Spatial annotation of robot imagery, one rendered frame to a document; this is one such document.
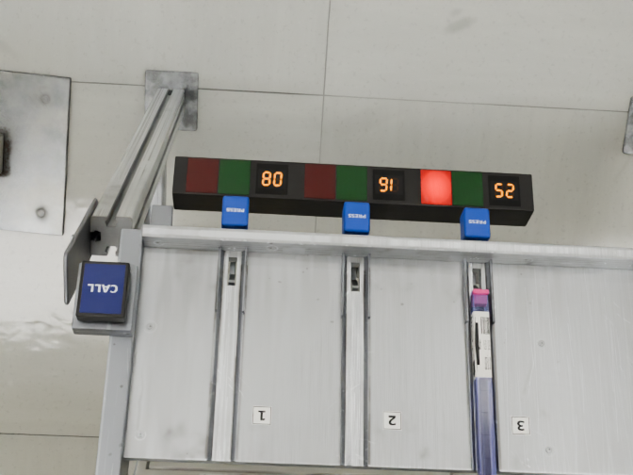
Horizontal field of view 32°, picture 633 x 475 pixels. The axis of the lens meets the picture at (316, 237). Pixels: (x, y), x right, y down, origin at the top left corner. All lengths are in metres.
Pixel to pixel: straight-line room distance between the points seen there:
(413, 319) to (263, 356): 0.14
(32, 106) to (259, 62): 0.35
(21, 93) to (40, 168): 0.12
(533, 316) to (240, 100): 0.81
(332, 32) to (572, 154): 0.42
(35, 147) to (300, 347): 0.86
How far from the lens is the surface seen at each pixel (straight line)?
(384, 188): 1.04
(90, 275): 0.94
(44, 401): 1.90
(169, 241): 0.98
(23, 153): 1.74
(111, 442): 0.93
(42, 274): 1.81
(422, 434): 0.95
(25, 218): 1.77
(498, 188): 1.06
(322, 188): 1.03
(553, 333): 1.00
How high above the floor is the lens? 1.65
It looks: 71 degrees down
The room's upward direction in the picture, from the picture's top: 174 degrees clockwise
